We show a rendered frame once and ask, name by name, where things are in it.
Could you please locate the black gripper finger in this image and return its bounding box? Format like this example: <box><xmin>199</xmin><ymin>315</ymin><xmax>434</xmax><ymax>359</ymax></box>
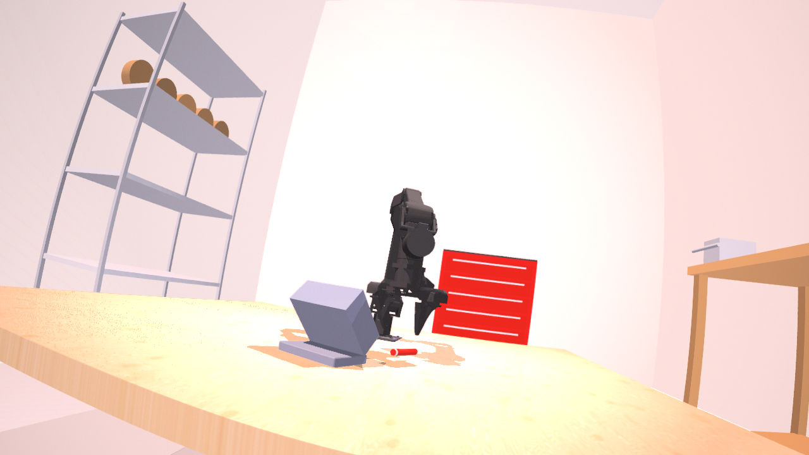
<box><xmin>370</xmin><ymin>295</ymin><xmax>395</xmax><ymax>329</ymax></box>
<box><xmin>415</xmin><ymin>302</ymin><xmax>442</xmax><ymax>336</ymax></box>

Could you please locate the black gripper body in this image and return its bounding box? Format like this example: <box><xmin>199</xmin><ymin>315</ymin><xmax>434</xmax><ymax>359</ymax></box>
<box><xmin>367</xmin><ymin>258</ymin><xmax>448</xmax><ymax>305</ymax></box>

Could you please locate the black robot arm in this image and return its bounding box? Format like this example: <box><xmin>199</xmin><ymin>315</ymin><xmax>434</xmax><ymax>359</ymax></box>
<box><xmin>370</xmin><ymin>188</ymin><xmax>438</xmax><ymax>338</ymax></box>

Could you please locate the grey sloped panel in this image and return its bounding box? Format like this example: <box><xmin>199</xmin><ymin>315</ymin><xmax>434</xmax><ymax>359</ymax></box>
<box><xmin>278</xmin><ymin>281</ymin><xmax>379</xmax><ymax>367</ymax></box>

